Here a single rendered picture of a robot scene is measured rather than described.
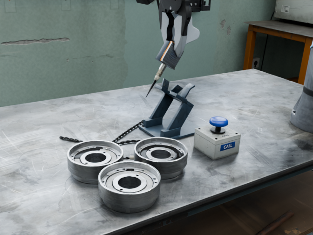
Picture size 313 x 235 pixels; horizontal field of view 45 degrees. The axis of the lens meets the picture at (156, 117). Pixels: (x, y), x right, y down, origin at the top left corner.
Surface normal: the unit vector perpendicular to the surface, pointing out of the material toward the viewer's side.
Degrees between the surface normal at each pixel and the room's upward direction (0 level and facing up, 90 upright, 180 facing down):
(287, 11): 90
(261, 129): 0
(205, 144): 90
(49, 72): 90
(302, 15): 90
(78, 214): 0
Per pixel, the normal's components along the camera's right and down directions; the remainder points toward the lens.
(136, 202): 0.26, 0.38
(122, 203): -0.15, 0.37
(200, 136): -0.85, 0.18
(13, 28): 0.53, 0.34
